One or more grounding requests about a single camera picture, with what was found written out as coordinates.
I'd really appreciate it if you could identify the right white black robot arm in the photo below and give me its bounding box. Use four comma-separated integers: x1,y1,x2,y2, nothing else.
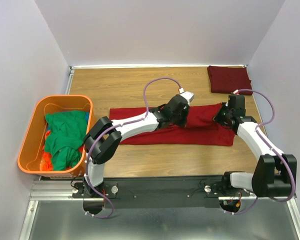
213,89,297,202

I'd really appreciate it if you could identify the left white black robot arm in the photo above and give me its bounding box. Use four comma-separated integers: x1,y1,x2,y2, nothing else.
83,91,194,198

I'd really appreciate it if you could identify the folded dark red t shirt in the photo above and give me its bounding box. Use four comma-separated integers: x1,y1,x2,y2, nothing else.
207,65,253,96

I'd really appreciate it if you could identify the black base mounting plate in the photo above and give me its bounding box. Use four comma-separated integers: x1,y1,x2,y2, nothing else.
72,175,251,210

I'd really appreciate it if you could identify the blue garment in basket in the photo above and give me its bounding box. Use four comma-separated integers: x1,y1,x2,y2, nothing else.
85,112,90,121

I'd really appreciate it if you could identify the green t shirt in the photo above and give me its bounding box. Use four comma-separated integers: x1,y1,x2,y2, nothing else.
44,110,88,171

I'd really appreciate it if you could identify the orange t shirt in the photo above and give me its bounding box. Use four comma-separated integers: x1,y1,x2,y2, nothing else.
40,144,53,171

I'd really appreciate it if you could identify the orange plastic basket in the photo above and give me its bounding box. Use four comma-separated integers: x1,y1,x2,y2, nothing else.
17,95,97,178

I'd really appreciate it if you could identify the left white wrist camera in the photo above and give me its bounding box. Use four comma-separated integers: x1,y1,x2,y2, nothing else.
178,87,195,105

